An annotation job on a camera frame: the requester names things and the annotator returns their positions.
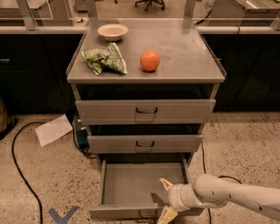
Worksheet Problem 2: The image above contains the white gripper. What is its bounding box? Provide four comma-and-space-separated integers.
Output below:
157, 178, 203, 224

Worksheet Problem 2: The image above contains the grey bottom drawer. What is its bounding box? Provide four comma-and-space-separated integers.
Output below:
88, 158, 205, 221

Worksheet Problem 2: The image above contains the grey drawer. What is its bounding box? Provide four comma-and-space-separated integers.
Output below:
88, 158, 205, 221
76, 84, 215, 125
87, 124, 202, 154

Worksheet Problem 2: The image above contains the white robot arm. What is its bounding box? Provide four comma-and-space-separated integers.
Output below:
157, 174, 280, 224

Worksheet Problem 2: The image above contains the grey middle drawer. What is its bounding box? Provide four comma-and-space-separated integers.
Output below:
87, 124, 202, 154

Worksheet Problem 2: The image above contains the grey top drawer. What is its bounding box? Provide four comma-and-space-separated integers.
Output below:
76, 84, 215, 125

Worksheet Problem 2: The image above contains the grey metal cabinet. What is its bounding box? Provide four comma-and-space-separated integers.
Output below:
67, 19, 225, 164

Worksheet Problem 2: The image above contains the blue power box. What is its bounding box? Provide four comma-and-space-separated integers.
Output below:
75, 117, 88, 150

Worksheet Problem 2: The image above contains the white paper sheet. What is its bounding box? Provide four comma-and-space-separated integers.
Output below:
35, 115, 73, 146

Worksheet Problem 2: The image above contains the orange fruit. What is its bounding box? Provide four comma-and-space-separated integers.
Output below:
140, 50, 160, 72

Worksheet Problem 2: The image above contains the green chip bag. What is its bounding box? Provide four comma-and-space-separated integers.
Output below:
81, 42, 127, 76

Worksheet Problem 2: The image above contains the white bowl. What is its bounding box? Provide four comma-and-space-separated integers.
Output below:
97, 24, 128, 42

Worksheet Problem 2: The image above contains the brown bag at left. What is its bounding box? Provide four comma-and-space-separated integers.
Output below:
0, 98, 18, 140

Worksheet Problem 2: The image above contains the black office chair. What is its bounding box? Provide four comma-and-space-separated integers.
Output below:
134, 0, 165, 12

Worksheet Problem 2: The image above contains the black cable right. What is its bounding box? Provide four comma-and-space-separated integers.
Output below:
200, 141, 243, 224

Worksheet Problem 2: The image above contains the black cable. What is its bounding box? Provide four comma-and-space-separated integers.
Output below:
200, 141, 243, 224
10, 121, 46, 224

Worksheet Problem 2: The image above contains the black cable left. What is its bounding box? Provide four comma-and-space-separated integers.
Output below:
10, 121, 46, 224

